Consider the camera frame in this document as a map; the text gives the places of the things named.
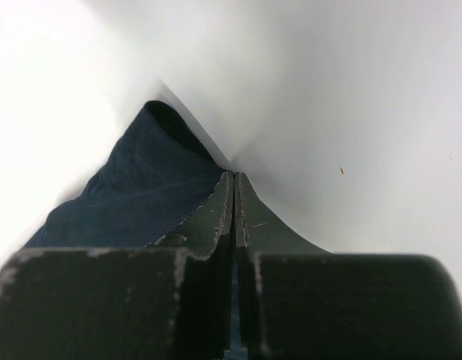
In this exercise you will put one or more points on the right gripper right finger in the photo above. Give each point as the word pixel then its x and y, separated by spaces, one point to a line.
pixel 298 301

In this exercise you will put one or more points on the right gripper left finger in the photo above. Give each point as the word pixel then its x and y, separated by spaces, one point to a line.
pixel 170 300

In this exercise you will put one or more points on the navy jersey tank top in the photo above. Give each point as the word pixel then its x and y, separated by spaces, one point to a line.
pixel 156 176

